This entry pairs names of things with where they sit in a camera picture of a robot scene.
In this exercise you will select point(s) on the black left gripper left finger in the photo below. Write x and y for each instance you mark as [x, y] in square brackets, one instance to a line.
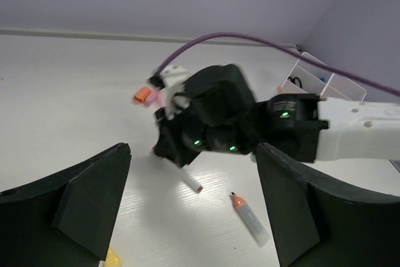
[68, 216]

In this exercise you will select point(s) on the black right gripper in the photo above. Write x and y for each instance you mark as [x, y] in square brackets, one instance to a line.
[223, 116]

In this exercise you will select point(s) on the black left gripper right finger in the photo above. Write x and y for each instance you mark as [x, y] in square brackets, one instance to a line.
[318, 220]

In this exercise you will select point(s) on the white brown-capped marker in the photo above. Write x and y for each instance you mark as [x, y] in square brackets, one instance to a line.
[185, 177]

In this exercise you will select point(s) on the pink highlighter cap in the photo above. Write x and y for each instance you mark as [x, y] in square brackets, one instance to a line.
[152, 98]

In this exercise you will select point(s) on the black handled scissors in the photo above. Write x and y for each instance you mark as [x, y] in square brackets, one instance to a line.
[296, 81]

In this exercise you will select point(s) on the pink highlighter pen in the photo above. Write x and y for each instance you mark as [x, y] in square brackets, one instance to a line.
[161, 100]

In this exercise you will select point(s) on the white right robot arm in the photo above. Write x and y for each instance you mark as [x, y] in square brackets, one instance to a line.
[356, 130]

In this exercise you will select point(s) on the orange marker cap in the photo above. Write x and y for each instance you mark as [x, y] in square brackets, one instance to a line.
[141, 96]

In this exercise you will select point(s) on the grey orange-tip marker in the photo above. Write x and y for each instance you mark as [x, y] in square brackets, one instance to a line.
[250, 220]

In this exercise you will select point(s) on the yellow highlighter pen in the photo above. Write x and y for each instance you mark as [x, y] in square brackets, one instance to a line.
[112, 259]

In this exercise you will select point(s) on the green correction tape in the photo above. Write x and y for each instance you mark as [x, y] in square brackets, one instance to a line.
[253, 158]

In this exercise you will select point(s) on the white divided organizer tray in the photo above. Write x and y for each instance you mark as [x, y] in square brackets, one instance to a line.
[305, 78]

